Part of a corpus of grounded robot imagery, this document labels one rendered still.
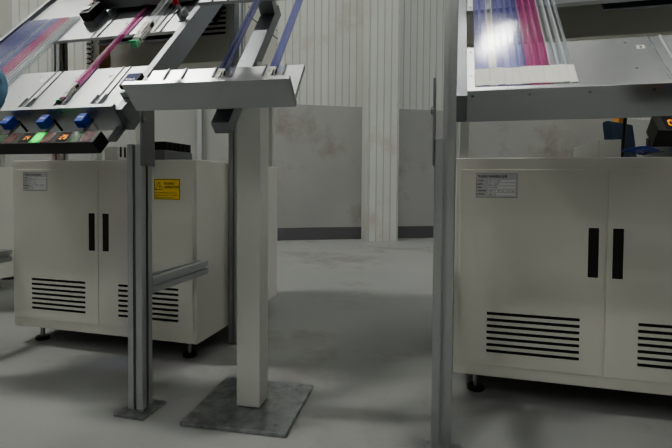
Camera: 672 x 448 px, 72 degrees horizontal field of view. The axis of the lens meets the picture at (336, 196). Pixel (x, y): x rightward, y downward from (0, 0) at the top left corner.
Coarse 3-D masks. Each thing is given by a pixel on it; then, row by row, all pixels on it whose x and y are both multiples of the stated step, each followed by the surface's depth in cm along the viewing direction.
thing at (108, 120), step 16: (0, 112) 115; (16, 112) 114; (32, 112) 113; (48, 112) 112; (64, 112) 111; (80, 112) 110; (96, 112) 109; (112, 112) 108; (0, 128) 120; (32, 128) 118; (64, 128) 116; (80, 128) 114; (96, 128) 113; (112, 128) 112
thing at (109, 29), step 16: (64, 0) 168; (80, 0) 165; (48, 16) 160; (64, 16) 157; (112, 16) 149; (128, 16) 147; (144, 16) 144; (176, 16) 140; (80, 32) 145; (96, 32) 142; (112, 32) 140; (160, 32) 135
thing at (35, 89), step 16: (16, 80) 130; (32, 80) 128; (48, 80) 126; (64, 80) 125; (96, 80) 121; (112, 80) 119; (16, 96) 123; (32, 96) 121; (48, 96) 120; (80, 96) 117; (96, 96) 114; (112, 96) 114
